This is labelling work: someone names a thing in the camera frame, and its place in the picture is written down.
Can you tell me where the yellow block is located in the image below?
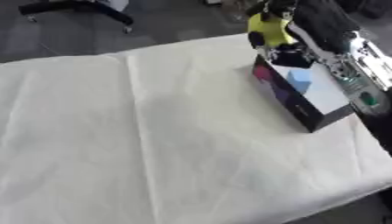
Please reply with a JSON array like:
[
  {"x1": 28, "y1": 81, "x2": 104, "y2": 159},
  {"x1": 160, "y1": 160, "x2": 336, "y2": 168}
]
[{"x1": 246, "y1": 11, "x2": 299, "y2": 49}]

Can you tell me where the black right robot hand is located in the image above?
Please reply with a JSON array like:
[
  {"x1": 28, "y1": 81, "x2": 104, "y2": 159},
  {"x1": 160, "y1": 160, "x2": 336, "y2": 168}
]
[{"x1": 245, "y1": 0, "x2": 361, "y2": 69}]

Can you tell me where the light blue block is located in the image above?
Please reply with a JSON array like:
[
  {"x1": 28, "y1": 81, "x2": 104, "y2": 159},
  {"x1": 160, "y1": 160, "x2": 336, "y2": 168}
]
[{"x1": 284, "y1": 68, "x2": 314, "y2": 95}]

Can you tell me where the black office chair base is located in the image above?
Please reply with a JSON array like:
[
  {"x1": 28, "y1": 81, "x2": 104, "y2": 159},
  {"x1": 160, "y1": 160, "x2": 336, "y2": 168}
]
[{"x1": 17, "y1": 0, "x2": 137, "y2": 34}]

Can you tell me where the black box white inside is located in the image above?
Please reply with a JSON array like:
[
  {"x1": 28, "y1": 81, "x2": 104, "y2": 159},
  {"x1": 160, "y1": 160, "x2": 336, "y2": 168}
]
[{"x1": 251, "y1": 53, "x2": 355, "y2": 134}]

